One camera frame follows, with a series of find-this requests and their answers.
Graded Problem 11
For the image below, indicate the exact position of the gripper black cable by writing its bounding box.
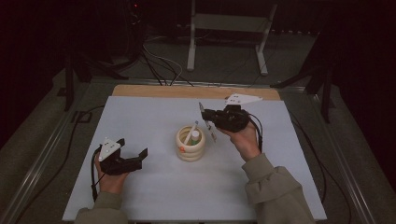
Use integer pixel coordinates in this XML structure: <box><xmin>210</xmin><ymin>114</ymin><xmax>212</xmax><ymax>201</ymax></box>
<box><xmin>90</xmin><ymin>145</ymin><xmax>106</xmax><ymax>203</ymax></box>
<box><xmin>247</xmin><ymin>112</ymin><xmax>264</xmax><ymax>154</ymax></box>

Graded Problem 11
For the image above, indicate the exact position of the wooden table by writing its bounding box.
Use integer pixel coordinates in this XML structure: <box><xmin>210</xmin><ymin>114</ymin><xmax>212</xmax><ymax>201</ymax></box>
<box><xmin>111</xmin><ymin>84</ymin><xmax>282</xmax><ymax>101</ymax></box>

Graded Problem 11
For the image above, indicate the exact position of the long black floor cable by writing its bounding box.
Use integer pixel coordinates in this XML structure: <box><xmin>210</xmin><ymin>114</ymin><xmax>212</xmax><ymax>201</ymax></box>
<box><xmin>14</xmin><ymin>105</ymin><xmax>106</xmax><ymax>224</ymax></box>
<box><xmin>289</xmin><ymin>111</ymin><xmax>353</xmax><ymax>224</ymax></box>

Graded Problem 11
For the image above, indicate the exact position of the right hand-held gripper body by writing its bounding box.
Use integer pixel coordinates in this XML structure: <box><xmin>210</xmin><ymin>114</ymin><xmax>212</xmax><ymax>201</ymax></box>
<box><xmin>204</xmin><ymin>92</ymin><xmax>263</xmax><ymax>133</ymax></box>

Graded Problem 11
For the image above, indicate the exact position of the white pen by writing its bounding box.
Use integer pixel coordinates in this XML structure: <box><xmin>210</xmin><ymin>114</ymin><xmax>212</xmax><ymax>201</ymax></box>
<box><xmin>183</xmin><ymin>120</ymin><xmax>200</xmax><ymax>147</ymax></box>

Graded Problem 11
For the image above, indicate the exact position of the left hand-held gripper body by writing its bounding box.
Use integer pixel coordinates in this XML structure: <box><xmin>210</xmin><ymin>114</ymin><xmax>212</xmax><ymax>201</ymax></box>
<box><xmin>98</xmin><ymin>136</ymin><xmax>143</xmax><ymax>175</ymax></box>

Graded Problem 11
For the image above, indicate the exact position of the person's left hand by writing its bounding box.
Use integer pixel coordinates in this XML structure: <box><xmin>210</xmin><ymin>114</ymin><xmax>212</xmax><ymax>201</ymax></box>
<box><xmin>94</xmin><ymin>153</ymin><xmax>130</xmax><ymax>195</ymax></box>

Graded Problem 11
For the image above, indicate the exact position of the white table sheet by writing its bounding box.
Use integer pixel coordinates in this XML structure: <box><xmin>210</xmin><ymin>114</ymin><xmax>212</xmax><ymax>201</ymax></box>
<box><xmin>62</xmin><ymin>95</ymin><xmax>328</xmax><ymax>222</ymax></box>

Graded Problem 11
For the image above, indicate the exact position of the white metal stand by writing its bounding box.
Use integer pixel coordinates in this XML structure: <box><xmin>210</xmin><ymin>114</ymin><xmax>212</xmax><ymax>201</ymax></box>
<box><xmin>186</xmin><ymin>0</ymin><xmax>278</xmax><ymax>77</ymax></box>

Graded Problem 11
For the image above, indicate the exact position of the metal floor rail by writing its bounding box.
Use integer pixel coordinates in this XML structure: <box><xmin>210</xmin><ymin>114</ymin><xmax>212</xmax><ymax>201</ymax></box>
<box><xmin>0</xmin><ymin>102</ymin><xmax>92</xmax><ymax>224</ymax></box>
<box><xmin>306</xmin><ymin>92</ymin><xmax>378</xmax><ymax>224</ymax></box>

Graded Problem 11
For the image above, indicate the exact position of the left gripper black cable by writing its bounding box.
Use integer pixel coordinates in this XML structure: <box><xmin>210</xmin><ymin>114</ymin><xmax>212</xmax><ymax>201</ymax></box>
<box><xmin>90</xmin><ymin>145</ymin><xmax>106</xmax><ymax>203</ymax></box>

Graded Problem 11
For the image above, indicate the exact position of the person's right hand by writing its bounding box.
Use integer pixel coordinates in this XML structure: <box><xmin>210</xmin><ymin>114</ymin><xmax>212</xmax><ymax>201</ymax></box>
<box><xmin>217</xmin><ymin>120</ymin><xmax>262</xmax><ymax>162</ymax></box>

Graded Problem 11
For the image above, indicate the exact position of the black floor cable bundle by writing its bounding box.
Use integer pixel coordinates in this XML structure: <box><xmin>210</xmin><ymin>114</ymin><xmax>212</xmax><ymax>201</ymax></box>
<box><xmin>139</xmin><ymin>49</ymin><xmax>194</xmax><ymax>88</ymax></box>

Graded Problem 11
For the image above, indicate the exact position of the cream ribbed pen holder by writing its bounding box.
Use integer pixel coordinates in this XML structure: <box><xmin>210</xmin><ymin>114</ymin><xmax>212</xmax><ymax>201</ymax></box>
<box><xmin>175</xmin><ymin>124</ymin><xmax>206</xmax><ymax>162</ymax></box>

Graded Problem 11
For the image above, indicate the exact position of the clear silver pen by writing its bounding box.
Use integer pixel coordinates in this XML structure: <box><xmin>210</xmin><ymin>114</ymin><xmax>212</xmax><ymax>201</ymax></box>
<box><xmin>198</xmin><ymin>102</ymin><xmax>218</xmax><ymax>144</ymax></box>

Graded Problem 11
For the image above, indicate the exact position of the white floor cable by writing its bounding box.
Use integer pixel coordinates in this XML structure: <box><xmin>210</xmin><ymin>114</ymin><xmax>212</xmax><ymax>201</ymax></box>
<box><xmin>143</xmin><ymin>43</ymin><xmax>184</xmax><ymax>86</ymax></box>

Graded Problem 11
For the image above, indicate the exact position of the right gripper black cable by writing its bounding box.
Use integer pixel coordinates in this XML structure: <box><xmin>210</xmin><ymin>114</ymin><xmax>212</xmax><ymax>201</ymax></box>
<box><xmin>247</xmin><ymin>112</ymin><xmax>264</xmax><ymax>154</ymax></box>

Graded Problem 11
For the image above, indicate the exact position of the white green glue stick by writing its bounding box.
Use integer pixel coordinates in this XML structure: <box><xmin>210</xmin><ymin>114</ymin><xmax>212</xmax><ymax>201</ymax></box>
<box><xmin>190</xmin><ymin>130</ymin><xmax>202</xmax><ymax>147</ymax></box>

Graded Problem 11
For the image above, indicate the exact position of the black tripod stand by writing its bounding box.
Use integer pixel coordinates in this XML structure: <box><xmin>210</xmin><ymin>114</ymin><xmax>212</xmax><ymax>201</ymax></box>
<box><xmin>64</xmin><ymin>52</ymin><xmax>130</xmax><ymax>112</ymax></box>
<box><xmin>270</xmin><ymin>31</ymin><xmax>336</xmax><ymax>124</ymax></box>

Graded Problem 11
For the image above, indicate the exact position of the dark equipment rack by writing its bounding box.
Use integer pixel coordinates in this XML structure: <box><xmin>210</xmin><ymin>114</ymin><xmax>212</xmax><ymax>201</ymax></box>
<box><xmin>102</xmin><ymin>0</ymin><xmax>147</xmax><ymax>64</ymax></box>

